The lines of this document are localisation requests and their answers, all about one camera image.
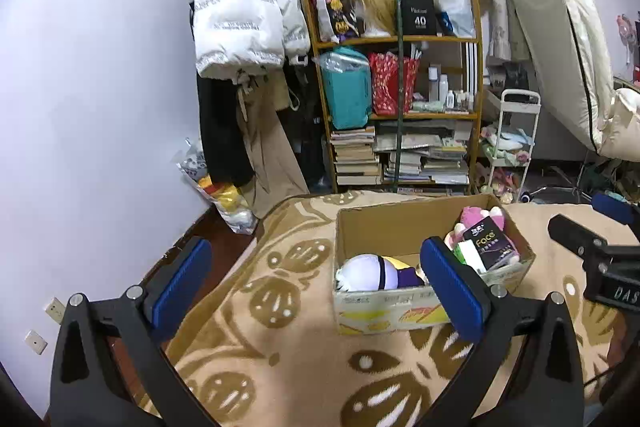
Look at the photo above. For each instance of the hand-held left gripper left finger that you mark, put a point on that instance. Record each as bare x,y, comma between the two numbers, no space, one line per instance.
180,287

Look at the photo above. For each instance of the wooden bookshelf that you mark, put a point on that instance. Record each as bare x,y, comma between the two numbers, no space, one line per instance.
430,116

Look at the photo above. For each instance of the black box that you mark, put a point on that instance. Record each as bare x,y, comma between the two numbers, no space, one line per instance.
419,17

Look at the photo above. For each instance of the pile of books and magazines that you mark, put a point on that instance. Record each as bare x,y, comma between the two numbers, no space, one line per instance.
430,157

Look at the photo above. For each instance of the purple-haired plush doll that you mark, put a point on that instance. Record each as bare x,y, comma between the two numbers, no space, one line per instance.
365,274

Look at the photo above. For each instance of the group of cosmetic bottles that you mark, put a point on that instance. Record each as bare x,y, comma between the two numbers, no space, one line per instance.
450,99

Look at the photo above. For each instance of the green tissue pack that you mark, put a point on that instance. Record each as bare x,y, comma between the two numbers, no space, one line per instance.
470,257

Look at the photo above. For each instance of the dark hanging garment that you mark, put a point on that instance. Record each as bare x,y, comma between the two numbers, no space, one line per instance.
310,142

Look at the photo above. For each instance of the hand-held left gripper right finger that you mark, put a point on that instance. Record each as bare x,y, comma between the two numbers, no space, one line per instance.
450,289

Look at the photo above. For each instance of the pink plush toy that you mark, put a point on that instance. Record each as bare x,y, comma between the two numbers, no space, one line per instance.
475,216

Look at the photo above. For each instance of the teal bag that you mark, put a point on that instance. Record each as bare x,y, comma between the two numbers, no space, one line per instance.
347,94

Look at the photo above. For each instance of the black tissue pack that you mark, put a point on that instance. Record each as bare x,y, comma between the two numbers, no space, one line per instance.
492,244

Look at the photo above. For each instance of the beige coat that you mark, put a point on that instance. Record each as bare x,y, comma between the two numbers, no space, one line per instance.
270,157

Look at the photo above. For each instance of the red patterned gift bag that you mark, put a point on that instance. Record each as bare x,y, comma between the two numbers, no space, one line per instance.
385,87

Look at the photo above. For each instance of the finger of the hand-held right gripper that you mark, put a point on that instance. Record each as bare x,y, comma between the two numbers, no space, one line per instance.
577,237
617,209

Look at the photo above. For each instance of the blonde wig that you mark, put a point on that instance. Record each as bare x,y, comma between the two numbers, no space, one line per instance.
375,4

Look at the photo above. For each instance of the white trolley cart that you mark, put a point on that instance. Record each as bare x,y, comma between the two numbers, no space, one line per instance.
520,99

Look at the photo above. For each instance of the beige patterned blanket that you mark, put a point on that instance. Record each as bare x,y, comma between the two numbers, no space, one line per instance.
290,357

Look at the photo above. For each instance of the cream mattress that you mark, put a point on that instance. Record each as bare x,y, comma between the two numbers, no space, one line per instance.
555,32

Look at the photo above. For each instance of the stack of old books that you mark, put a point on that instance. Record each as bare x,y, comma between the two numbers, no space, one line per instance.
355,157

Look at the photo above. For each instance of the pink wall decoration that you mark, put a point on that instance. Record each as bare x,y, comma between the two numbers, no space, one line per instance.
627,27

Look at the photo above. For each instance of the cardboard box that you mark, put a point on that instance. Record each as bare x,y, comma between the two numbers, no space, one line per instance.
380,312

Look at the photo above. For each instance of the green pole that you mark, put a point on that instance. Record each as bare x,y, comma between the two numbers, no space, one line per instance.
400,107

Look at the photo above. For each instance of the clear plastic bag of toys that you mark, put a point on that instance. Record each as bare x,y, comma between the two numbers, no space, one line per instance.
225,202

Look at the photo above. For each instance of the black hanging garment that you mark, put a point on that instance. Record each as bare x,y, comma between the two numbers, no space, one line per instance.
220,137

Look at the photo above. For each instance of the purple and black printed bag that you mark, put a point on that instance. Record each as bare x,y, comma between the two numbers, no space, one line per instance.
332,2

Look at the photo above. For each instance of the wall socket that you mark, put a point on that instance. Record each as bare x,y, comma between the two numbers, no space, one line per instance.
54,309
36,342

